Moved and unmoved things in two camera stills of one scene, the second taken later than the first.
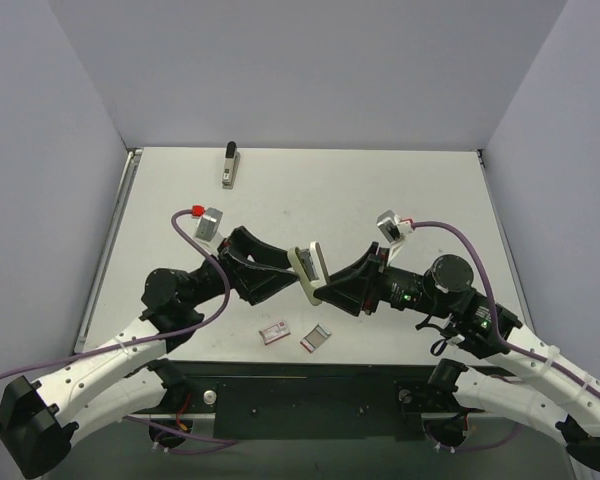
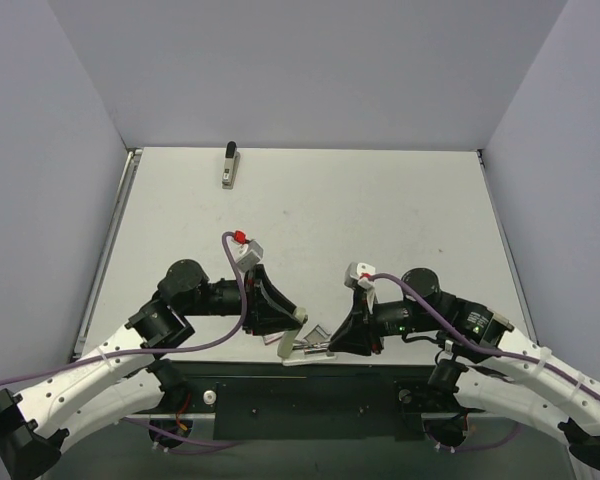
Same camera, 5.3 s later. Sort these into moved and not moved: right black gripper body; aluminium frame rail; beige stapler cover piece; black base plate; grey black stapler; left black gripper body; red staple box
Moved: beige stapler cover piece; right black gripper body; left black gripper body
Not moved: black base plate; red staple box; aluminium frame rail; grey black stapler
